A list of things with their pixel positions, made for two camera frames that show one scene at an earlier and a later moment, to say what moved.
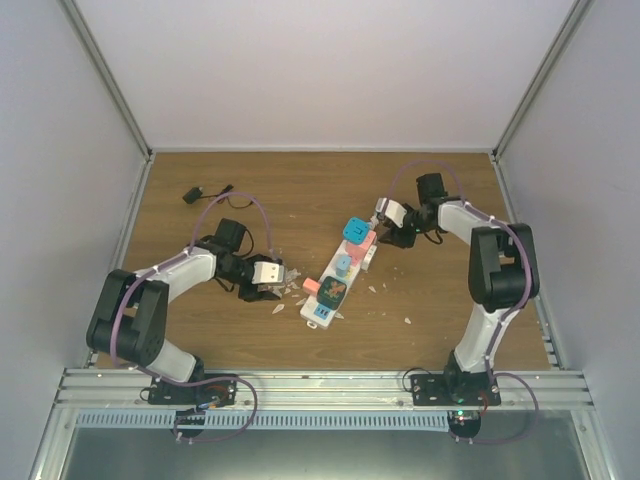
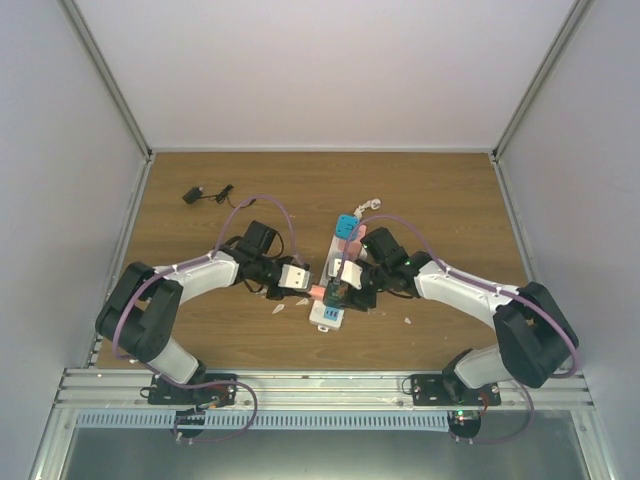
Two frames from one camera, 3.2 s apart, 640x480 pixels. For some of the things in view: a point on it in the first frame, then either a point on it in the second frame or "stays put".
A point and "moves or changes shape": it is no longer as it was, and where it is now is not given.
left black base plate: x=216 y=393 stays put
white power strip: x=318 y=314 moves or changes shape
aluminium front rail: x=322 y=390 stays put
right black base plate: x=459 y=389 stays put
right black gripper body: x=400 y=238 to x=360 y=300
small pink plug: x=311 y=287 moves or changes shape
